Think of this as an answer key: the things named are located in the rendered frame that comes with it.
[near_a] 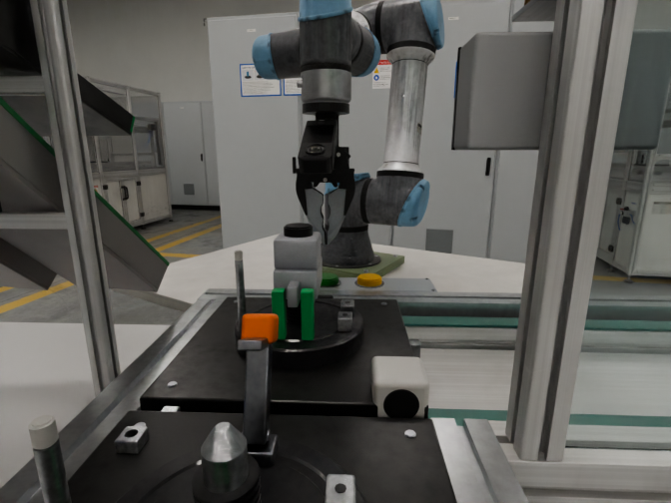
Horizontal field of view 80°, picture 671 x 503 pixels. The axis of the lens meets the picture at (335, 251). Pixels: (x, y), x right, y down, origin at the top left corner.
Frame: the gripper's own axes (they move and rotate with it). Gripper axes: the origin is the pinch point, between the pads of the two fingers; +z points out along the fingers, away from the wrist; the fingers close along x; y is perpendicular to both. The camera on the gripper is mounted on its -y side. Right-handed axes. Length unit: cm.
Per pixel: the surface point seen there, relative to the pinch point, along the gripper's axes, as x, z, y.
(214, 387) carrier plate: 7.7, 6.6, -31.3
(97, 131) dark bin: 25.3, -15.5, -14.7
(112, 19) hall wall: 484, -270, 817
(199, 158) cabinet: 299, 1, 736
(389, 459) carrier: -6.8, 6.6, -39.0
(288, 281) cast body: 2.1, -0.7, -24.2
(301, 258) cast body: 0.9, -2.9, -23.6
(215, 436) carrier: 1.7, -1.3, -46.9
